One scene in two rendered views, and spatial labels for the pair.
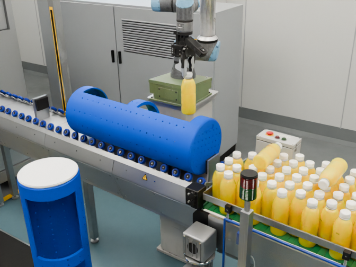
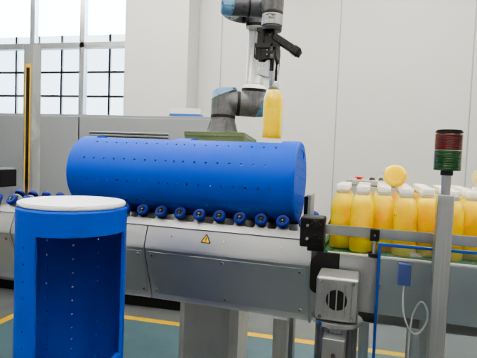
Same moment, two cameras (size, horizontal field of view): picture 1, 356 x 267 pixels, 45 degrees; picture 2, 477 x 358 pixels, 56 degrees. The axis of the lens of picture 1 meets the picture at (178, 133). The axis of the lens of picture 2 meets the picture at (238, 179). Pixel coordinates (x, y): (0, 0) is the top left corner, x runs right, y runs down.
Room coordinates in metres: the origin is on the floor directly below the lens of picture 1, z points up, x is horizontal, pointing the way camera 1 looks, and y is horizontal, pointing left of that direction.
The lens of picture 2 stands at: (0.48, 0.62, 1.18)
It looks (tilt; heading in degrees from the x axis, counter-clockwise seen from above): 3 degrees down; 339
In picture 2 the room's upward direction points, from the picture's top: 2 degrees clockwise
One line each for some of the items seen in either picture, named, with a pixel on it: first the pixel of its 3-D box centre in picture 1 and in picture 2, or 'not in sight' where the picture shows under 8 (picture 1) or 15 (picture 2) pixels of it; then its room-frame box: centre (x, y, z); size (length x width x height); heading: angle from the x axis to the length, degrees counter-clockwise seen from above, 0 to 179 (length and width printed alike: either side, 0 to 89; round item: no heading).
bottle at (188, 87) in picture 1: (188, 94); (272, 112); (1.95, -0.05, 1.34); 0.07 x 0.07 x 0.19
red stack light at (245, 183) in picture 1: (248, 180); (448, 142); (1.33, -0.25, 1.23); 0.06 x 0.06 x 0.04
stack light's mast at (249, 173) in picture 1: (248, 192); (447, 162); (1.33, -0.25, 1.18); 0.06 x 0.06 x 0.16
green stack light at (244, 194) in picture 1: (248, 190); (447, 160); (1.33, -0.25, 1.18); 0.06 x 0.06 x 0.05
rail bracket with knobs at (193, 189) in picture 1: (196, 195); (313, 232); (1.67, -0.08, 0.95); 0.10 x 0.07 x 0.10; 142
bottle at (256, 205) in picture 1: (252, 203); (404, 224); (1.54, -0.31, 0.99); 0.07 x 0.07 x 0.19
